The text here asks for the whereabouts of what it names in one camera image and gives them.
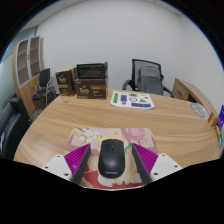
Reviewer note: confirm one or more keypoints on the wooden shelf cabinet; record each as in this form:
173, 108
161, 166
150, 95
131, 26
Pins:
26, 66

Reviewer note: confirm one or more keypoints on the small orange box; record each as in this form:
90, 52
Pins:
212, 120

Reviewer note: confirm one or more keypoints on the black box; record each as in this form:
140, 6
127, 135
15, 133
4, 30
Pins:
91, 70

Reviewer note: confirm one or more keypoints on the small brown cardboard box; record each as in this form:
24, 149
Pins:
65, 82

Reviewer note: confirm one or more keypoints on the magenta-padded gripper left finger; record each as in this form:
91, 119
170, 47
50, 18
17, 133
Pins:
56, 165

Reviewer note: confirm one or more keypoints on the wooden side desk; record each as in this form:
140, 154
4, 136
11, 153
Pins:
186, 90

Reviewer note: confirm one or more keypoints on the black mesh office chair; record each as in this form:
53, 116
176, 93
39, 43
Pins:
135, 71

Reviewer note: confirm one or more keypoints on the black leather armchair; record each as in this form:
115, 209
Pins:
11, 130

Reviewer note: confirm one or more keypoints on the black computer mouse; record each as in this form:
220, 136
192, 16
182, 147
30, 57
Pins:
111, 160

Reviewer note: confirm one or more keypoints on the grey backpack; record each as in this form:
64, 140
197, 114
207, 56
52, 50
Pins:
150, 81

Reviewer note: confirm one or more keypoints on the cat print mouse pad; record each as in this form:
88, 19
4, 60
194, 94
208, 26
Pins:
90, 135

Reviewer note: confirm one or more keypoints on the purple card sign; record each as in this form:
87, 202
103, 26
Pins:
220, 118

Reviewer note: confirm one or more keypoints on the printed paper sheet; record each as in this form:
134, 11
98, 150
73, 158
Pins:
131, 100

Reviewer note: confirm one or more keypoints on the large brown cardboard box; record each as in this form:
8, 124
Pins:
90, 89

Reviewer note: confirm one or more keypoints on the small black visitor chair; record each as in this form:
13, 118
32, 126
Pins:
43, 83

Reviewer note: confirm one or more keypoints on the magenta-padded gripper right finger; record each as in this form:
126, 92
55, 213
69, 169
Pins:
165, 164

